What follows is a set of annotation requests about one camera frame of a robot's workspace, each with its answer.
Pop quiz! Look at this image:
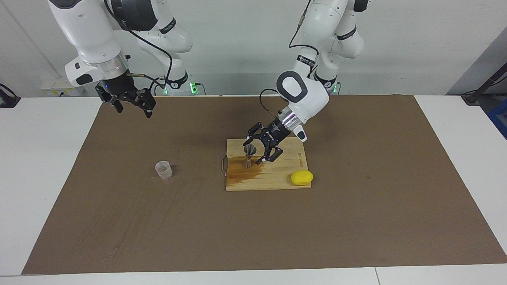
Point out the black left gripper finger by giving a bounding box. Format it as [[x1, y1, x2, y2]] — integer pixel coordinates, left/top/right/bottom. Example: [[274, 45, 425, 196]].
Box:
[[243, 122, 264, 147], [255, 146, 284, 165]]

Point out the steel double jigger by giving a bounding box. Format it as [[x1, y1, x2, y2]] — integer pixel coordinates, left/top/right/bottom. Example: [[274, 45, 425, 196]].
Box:
[[243, 144, 257, 169]]

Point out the small clear glass cup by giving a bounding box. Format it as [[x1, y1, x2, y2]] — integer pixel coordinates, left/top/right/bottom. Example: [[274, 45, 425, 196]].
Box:
[[154, 160, 173, 180]]

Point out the bamboo cutting board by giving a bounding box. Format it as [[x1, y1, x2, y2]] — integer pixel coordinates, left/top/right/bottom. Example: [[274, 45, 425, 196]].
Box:
[[220, 137, 314, 192]]

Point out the yellow lemon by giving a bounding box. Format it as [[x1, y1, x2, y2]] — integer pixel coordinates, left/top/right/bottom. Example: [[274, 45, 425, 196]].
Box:
[[291, 170, 314, 186]]

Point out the brown table mat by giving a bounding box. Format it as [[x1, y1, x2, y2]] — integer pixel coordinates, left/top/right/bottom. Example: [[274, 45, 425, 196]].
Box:
[[21, 94, 507, 275]]

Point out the black stand leg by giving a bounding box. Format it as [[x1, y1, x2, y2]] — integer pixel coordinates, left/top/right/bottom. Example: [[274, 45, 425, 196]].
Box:
[[461, 63, 507, 106]]

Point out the blue crate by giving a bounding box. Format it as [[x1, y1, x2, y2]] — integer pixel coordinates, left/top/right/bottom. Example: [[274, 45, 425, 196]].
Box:
[[488, 99, 507, 140]]

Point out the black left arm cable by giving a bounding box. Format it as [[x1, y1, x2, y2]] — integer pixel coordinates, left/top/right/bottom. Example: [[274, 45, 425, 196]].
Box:
[[259, 0, 320, 121]]

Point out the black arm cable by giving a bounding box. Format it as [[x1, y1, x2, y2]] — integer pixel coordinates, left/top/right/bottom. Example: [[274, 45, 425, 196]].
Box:
[[104, 0, 174, 90], [259, 0, 320, 121]]

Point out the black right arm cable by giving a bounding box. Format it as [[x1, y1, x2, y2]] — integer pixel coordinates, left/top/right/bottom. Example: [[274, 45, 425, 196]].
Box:
[[104, 0, 174, 90]]

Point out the white wall socket box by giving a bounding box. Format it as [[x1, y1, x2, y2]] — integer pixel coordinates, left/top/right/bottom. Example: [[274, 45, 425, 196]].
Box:
[[40, 77, 86, 97]]

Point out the black clamp mount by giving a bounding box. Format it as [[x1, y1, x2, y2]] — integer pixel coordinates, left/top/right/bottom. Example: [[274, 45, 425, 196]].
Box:
[[0, 83, 21, 108]]

